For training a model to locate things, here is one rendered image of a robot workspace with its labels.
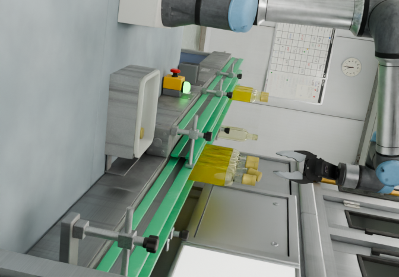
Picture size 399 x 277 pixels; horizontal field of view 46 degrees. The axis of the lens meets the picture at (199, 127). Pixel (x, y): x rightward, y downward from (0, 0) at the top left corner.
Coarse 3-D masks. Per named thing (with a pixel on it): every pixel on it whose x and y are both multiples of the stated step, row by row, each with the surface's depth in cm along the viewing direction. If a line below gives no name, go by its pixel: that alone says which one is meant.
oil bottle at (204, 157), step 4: (200, 156) 160; (204, 156) 161; (208, 156) 161; (212, 156) 162; (216, 156) 162; (204, 160) 158; (208, 160) 158; (212, 160) 158; (216, 160) 158; (220, 160) 159; (224, 160) 159; (228, 160) 160; (232, 160) 160; (224, 164) 157; (228, 164) 157; (232, 164) 158; (236, 164) 160; (236, 168) 159
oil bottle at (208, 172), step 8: (200, 160) 157; (200, 168) 153; (208, 168) 152; (216, 168) 152; (224, 168) 153; (232, 168) 155; (192, 176) 154; (200, 176) 153; (208, 176) 153; (216, 176) 152; (224, 176) 152; (232, 176) 152; (216, 184) 153; (224, 184) 153
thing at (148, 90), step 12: (156, 72) 132; (144, 84) 121; (156, 84) 137; (144, 96) 138; (156, 96) 138; (144, 108) 139; (156, 108) 139; (144, 120) 140; (144, 132) 141; (144, 144) 136
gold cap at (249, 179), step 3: (243, 174) 153; (246, 174) 153; (243, 177) 152; (246, 177) 152; (249, 177) 152; (252, 177) 152; (255, 177) 152; (243, 180) 152; (246, 180) 152; (249, 180) 152; (252, 180) 152; (255, 180) 152; (243, 183) 153; (246, 183) 153; (249, 183) 152; (252, 183) 152
